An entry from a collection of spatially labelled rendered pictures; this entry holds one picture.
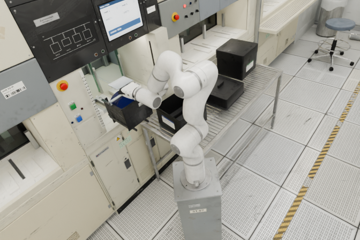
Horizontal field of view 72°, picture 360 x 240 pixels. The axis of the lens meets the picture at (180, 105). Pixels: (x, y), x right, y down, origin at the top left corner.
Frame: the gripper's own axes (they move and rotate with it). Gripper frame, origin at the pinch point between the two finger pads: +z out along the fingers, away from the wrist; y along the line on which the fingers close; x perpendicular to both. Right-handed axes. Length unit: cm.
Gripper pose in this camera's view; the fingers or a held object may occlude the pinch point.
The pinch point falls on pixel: (121, 85)
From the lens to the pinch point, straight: 158.0
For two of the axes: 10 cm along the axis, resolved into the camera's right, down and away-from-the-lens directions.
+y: 6.6, -5.2, 5.4
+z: -7.4, -3.4, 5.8
